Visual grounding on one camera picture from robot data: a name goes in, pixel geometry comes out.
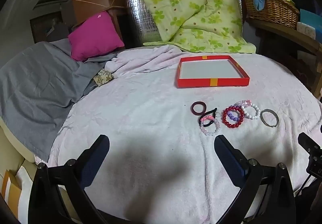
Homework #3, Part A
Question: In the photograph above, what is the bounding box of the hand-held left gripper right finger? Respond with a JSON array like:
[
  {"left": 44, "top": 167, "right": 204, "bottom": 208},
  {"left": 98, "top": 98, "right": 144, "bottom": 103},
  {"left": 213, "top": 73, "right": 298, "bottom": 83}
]
[{"left": 214, "top": 135, "right": 297, "bottom": 224}]

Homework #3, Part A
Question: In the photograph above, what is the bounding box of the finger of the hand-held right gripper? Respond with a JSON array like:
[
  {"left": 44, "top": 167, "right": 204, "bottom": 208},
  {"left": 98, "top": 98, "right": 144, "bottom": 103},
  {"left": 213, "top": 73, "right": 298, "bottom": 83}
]
[{"left": 297, "top": 132, "right": 322, "bottom": 156}]

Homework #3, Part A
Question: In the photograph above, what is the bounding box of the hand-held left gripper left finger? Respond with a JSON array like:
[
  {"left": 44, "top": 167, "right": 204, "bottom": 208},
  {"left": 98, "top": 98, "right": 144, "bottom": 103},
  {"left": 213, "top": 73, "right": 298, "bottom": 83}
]
[{"left": 28, "top": 134, "right": 110, "bottom": 224}]

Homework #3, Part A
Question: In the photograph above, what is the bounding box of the red bead bracelet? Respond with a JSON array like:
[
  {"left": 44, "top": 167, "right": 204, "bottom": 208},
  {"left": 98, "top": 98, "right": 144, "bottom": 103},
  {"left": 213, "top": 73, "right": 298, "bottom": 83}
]
[{"left": 222, "top": 106, "right": 245, "bottom": 128}]

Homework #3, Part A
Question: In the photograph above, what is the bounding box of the clear pink bead bracelet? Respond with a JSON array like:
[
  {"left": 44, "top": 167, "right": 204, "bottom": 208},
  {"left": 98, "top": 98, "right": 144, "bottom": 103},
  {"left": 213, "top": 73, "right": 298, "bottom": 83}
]
[
  {"left": 234, "top": 100, "right": 252, "bottom": 110},
  {"left": 200, "top": 116, "right": 221, "bottom": 136}
]

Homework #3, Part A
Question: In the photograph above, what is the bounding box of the purple bead bracelet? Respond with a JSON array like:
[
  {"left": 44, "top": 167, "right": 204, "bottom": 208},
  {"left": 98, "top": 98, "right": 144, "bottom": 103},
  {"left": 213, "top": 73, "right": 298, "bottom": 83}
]
[{"left": 227, "top": 104, "right": 242, "bottom": 122}]

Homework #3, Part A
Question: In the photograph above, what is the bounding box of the white bead bracelet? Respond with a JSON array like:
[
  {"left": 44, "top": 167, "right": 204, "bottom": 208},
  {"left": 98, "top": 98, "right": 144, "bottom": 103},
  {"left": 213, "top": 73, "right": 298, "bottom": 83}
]
[{"left": 240, "top": 104, "right": 261, "bottom": 120}]

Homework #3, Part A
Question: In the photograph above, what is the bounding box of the silver bangle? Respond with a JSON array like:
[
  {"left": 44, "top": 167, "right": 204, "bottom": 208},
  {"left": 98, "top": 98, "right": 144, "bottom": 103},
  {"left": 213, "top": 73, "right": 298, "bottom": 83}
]
[{"left": 260, "top": 109, "right": 279, "bottom": 128}]

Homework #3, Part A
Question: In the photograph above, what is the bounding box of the black hair tie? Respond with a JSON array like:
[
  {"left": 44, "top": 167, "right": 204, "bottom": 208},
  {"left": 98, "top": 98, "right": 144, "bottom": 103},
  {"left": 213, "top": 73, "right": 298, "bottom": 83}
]
[{"left": 199, "top": 107, "right": 218, "bottom": 128}]

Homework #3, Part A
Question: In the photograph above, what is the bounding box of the maroon hair tie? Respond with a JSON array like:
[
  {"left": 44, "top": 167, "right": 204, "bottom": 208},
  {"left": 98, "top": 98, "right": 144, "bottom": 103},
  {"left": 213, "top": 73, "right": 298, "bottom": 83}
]
[{"left": 191, "top": 101, "right": 207, "bottom": 116}]

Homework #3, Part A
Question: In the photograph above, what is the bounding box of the red cardboard box lid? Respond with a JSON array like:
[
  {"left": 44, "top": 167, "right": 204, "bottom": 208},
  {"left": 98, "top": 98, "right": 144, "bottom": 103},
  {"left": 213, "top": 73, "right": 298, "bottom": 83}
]
[{"left": 175, "top": 55, "right": 250, "bottom": 89}]

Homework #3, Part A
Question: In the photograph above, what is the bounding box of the floral patterned cloth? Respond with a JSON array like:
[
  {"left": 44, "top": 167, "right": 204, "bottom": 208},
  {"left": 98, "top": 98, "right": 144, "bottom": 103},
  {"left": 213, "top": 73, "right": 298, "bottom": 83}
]
[{"left": 93, "top": 68, "right": 114, "bottom": 87}]

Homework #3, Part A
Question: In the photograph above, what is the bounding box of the cream sofa cushion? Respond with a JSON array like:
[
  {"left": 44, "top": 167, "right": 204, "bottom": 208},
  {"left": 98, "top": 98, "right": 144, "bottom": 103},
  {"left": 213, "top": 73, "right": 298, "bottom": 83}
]
[{"left": 0, "top": 116, "right": 36, "bottom": 181}]

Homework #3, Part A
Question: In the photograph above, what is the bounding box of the orange white striped cushion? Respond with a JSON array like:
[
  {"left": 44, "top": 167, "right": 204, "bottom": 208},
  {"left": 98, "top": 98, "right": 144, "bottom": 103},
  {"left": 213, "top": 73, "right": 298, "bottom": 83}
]
[{"left": 0, "top": 166, "right": 33, "bottom": 219}]

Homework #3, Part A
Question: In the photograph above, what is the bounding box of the grey cloth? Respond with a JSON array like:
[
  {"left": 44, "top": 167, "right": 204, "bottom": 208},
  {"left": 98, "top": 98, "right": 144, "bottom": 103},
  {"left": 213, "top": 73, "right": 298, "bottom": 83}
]
[{"left": 0, "top": 39, "right": 119, "bottom": 161}]

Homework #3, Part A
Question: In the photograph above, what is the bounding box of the wooden shelf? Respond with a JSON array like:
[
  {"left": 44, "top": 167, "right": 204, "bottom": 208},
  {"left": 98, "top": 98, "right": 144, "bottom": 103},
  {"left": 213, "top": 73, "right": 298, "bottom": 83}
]
[{"left": 245, "top": 16, "right": 322, "bottom": 99}]

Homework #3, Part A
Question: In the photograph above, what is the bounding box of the white card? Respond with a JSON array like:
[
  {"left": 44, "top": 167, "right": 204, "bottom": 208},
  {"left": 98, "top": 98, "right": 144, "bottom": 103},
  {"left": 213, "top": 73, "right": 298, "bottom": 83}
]
[{"left": 297, "top": 22, "right": 317, "bottom": 39}]

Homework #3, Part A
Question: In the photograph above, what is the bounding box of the magenta pillow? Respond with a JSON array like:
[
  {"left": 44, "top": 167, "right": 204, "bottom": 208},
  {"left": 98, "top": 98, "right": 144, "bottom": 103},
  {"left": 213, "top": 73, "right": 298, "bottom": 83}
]
[{"left": 68, "top": 11, "right": 125, "bottom": 61}]

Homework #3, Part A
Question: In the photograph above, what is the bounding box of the wicker basket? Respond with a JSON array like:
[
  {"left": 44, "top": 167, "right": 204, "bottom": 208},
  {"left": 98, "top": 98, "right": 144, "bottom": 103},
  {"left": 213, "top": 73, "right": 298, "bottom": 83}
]
[{"left": 243, "top": 0, "right": 300, "bottom": 30}]

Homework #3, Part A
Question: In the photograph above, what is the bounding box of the green floral quilt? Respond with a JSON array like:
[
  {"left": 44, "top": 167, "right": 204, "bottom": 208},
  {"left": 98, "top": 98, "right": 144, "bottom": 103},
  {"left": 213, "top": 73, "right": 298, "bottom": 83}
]
[{"left": 125, "top": 0, "right": 257, "bottom": 54}]

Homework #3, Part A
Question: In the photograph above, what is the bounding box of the black cable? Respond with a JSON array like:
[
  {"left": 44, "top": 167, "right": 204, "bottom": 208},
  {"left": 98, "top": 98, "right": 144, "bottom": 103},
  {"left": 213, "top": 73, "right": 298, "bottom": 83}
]
[{"left": 296, "top": 176, "right": 313, "bottom": 197}]

